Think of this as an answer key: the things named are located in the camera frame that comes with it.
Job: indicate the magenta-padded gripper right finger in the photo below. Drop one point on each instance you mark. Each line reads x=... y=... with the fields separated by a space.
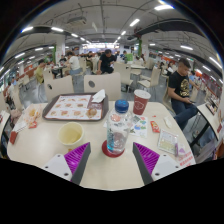
x=146 y=158

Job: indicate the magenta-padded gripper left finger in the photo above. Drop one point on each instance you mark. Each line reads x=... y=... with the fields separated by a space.
x=77 y=159

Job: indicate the clear blue-capped water bottle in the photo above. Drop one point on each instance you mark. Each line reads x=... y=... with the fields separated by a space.
x=118 y=128

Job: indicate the pale yellow paper cup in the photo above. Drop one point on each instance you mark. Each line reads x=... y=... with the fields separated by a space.
x=70 y=134

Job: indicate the clear plastic packet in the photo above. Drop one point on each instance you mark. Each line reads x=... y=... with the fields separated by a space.
x=167 y=141

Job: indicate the flat round red coaster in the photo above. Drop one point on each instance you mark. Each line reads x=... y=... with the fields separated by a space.
x=105 y=148

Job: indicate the colourful printed leaflet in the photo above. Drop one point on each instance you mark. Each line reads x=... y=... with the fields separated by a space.
x=140 y=126

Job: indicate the small red sauce packet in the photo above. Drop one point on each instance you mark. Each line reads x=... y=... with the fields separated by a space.
x=155 y=126

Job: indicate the printed paper tray liner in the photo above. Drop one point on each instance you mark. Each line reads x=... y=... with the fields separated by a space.
x=71 y=106

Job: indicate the red paper drink cup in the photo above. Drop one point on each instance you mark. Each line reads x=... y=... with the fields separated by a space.
x=140 y=103

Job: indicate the dark brown food tray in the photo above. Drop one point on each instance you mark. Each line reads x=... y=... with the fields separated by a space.
x=106 y=108

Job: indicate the crumpled food wrapper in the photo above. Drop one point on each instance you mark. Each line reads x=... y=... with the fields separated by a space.
x=32 y=113

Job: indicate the crumpled white napkin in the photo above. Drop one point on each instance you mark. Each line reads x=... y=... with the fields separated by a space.
x=99 y=96

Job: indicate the beige chair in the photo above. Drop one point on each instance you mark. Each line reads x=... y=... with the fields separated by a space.
x=124 y=72
x=58 y=87
x=151 y=78
x=103 y=85

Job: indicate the person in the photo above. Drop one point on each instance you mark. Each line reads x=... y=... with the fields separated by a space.
x=180 y=90
x=40 y=73
x=74 y=63
x=106 y=62

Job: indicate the ceiling light group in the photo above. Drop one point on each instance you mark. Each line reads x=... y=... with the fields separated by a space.
x=134 y=22

